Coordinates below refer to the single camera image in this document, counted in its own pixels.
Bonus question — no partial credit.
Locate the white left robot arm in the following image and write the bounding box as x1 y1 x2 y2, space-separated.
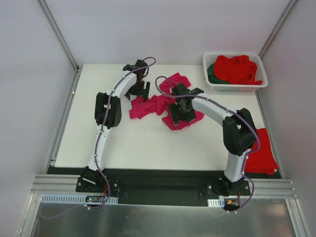
76 57 154 194

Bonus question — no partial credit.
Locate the red crumpled t shirt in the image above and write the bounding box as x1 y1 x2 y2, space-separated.
214 55 263 85

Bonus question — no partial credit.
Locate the aluminium frame rail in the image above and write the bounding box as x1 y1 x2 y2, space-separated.
31 170 298 206

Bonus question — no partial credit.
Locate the white plastic laundry basket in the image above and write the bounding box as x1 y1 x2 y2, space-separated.
202 52 268 92

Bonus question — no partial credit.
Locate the pink t shirt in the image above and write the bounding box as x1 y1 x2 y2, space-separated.
129 73 204 130

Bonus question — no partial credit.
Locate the folded red t shirt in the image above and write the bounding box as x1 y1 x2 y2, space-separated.
244 128 278 175

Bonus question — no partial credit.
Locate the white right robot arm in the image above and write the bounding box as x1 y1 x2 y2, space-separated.
169 83 259 197

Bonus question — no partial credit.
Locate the green t shirt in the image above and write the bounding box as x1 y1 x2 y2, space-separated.
207 63 229 84

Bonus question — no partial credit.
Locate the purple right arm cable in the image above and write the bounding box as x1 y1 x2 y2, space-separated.
155 76 261 211

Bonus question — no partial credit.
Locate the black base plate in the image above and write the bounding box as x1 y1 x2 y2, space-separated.
47 166 283 207

